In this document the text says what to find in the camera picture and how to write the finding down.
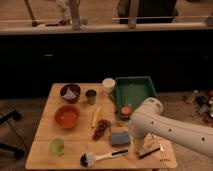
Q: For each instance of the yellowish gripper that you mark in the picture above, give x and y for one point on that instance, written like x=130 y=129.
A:
x=140 y=143

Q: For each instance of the blue-grey sponge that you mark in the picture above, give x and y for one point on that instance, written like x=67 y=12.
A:
x=120 y=138

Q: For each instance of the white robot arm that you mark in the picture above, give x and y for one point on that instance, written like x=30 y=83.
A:
x=147 y=118

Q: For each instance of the red bowl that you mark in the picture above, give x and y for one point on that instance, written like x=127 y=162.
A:
x=67 y=116

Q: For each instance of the dark brown bowl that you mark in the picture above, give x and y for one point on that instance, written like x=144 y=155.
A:
x=76 y=88

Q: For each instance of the white cloth in bowl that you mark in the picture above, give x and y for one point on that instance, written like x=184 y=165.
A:
x=69 y=95

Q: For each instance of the wooden block brush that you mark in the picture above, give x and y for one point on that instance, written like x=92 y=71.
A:
x=149 y=146

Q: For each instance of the red tomato toy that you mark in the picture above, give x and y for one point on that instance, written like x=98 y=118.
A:
x=126 y=110

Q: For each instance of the brown grape bunch toy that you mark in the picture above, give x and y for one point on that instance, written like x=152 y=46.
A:
x=102 y=126

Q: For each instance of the yellow banana toy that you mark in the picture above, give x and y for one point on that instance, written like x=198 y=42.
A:
x=95 y=116

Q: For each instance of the green plastic tray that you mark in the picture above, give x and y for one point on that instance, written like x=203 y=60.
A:
x=132 y=91

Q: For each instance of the white dish brush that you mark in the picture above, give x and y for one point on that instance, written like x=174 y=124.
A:
x=89 y=159

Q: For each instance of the white cup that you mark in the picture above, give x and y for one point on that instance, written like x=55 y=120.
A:
x=108 y=84

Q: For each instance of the metal cup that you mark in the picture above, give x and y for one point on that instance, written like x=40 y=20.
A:
x=91 y=96

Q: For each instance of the cluttered items on floor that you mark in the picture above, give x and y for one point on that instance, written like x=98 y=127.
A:
x=205 y=105

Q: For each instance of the green plastic cup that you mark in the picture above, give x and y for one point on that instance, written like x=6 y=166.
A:
x=56 y=147

